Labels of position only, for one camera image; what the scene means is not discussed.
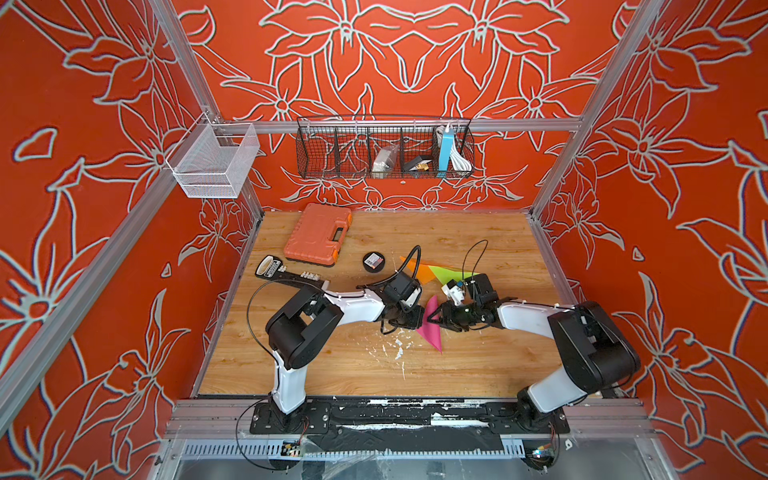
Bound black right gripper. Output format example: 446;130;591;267
425;300;483;333

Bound pink square paper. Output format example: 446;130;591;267
416;295;442;352

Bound green square paper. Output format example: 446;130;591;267
428;265;475;285

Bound orange square paper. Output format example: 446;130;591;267
400;256;437;285

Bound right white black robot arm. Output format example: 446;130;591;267
428;299;640;419

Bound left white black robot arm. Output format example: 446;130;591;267
265;285;423;415

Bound black round tape disc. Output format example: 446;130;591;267
362;251;386;274

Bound orange plastic tool case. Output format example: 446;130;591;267
283;203;352;267

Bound black small box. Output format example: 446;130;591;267
402;155;433;178

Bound clear plastic bag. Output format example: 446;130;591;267
371;145;399;179

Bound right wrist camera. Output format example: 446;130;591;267
441;273;499;306

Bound white cable bundle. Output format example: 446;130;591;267
451;143;474;178

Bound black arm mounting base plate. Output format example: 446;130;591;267
246;396;570;435

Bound black wire wall basket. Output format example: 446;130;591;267
296;114;476;180

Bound clear plastic wall bin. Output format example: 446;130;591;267
169;123;260;199

